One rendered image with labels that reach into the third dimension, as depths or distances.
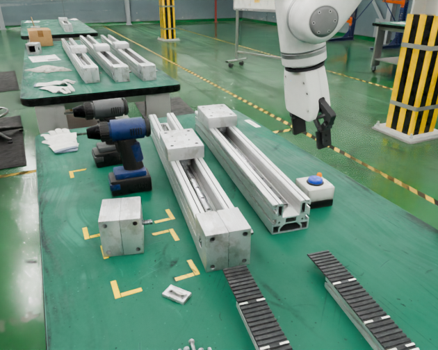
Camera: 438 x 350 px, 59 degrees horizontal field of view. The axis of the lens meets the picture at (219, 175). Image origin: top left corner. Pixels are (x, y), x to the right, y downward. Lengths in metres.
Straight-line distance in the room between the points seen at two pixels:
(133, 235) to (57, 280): 0.18
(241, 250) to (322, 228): 0.26
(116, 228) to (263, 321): 0.38
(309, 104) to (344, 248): 0.37
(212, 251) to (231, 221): 0.08
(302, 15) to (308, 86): 0.14
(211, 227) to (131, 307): 0.22
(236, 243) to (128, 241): 0.24
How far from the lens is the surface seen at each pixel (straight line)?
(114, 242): 0.91
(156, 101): 2.56
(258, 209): 1.03
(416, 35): 4.05
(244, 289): 0.77
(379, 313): 0.78
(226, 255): 0.85
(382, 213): 1.14
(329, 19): 0.67
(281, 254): 0.92
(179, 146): 1.15
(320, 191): 1.09
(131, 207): 0.92
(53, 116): 2.49
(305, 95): 0.76
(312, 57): 0.75
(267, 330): 0.70
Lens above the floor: 1.33
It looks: 26 degrees down
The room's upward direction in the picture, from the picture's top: straight up
